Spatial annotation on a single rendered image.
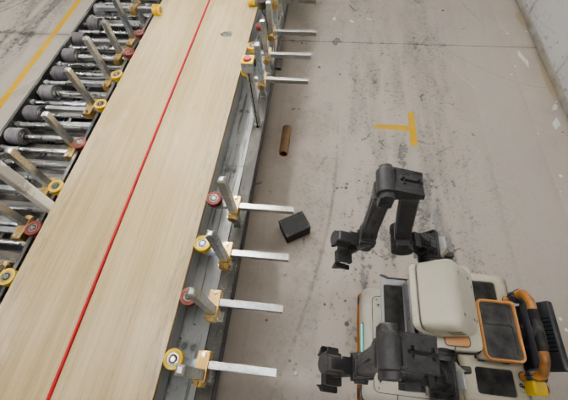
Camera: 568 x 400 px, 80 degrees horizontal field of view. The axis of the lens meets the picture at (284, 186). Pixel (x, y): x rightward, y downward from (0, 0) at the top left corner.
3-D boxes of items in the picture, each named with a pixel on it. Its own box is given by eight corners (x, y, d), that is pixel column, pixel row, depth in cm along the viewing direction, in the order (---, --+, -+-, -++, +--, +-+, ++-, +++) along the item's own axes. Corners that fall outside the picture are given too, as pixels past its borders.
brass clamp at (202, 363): (214, 353, 149) (211, 351, 144) (207, 388, 142) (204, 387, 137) (200, 351, 149) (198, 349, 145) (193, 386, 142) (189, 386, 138)
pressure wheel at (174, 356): (174, 375, 143) (165, 374, 133) (169, 356, 147) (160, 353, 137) (192, 366, 144) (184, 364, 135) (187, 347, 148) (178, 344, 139)
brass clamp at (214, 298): (224, 293, 159) (222, 290, 155) (218, 323, 152) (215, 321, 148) (211, 292, 160) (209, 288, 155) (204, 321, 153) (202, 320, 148)
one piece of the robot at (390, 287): (411, 288, 148) (426, 273, 130) (416, 358, 134) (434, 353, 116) (374, 285, 150) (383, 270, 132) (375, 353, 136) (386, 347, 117)
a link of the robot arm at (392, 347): (450, 383, 65) (443, 327, 70) (377, 375, 68) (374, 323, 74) (425, 393, 101) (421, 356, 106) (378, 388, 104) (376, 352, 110)
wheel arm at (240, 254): (289, 256, 170) (289, 254, 166) (288, 263, 168) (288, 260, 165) (205, 249, 174) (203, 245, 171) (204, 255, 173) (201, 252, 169)
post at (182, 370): (215, 373, 158) (185, 364, 117) (214, 381, 156) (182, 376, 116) (208, 371, 159) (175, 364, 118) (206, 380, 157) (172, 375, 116)
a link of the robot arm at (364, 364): (408, 381, 68) (403, 323, 74) (379, 378, 68) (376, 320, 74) (370, 388, 104) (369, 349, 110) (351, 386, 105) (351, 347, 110)
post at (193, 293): (223, 314, 165) (197, 287, 124) (221, 321, 163) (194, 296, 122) (216, 313, 165) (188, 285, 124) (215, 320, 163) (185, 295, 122)
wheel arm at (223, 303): (283, 306, 154) (282, 304, 151) (282, 315, 153) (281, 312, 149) (191, 297, 159) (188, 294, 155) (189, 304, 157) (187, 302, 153)
